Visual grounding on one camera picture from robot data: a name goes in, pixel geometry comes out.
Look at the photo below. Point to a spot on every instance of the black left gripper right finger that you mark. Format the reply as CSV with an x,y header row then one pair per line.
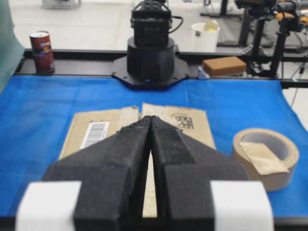
x,y
201,189

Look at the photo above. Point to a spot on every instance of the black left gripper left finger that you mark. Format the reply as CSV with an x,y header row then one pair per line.
x,y
94,189

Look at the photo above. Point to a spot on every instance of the brown cardboard box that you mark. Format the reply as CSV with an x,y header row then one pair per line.
x,y
88,128

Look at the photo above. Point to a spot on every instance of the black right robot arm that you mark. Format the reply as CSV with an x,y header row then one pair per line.
x,y
150,45

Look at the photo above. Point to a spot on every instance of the beige masking tape roll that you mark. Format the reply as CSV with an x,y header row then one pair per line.
x,y
267,155

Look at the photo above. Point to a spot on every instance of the brown cork block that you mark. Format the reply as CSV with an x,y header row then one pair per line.
x,y
224,66

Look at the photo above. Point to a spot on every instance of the white plastic bucket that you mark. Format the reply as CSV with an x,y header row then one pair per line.
x,y
205,36

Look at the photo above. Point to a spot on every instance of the red drink can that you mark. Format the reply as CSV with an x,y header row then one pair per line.
x,y
42,51

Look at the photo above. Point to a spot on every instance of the green cloth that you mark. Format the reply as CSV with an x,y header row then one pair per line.
x,y
11,50

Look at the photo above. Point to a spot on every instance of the black camera tripod stand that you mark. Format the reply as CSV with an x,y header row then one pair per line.
x,y
289,16

